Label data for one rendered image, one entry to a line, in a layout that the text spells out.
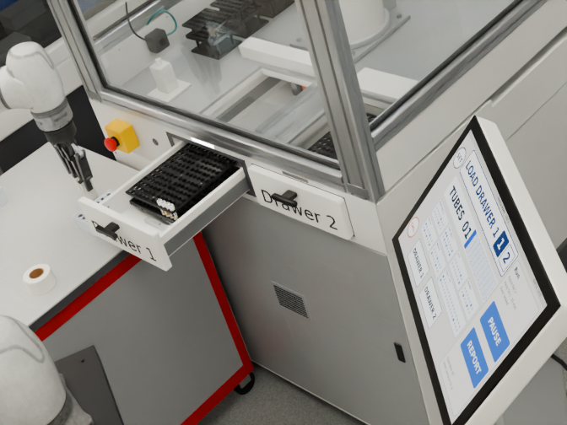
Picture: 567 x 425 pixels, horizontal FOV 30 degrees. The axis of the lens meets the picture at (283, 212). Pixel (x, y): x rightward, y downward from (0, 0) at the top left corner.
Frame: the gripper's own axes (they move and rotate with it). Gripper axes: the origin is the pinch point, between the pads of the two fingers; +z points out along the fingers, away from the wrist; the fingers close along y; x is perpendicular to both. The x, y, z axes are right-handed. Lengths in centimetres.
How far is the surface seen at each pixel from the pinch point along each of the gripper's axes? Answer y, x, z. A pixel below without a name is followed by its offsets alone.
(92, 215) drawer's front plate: 15.6, -7.6, -3.1
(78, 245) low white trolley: 3.3, -9.8, 10.5
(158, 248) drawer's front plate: 40.1, -6.1, -2.5
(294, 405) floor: 26, 21, 86
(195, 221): 37.8, 6.1, -0.3
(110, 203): 13.9, -1.6, -1.6
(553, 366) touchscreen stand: 131, 13, -1
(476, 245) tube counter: 120, 12, -25
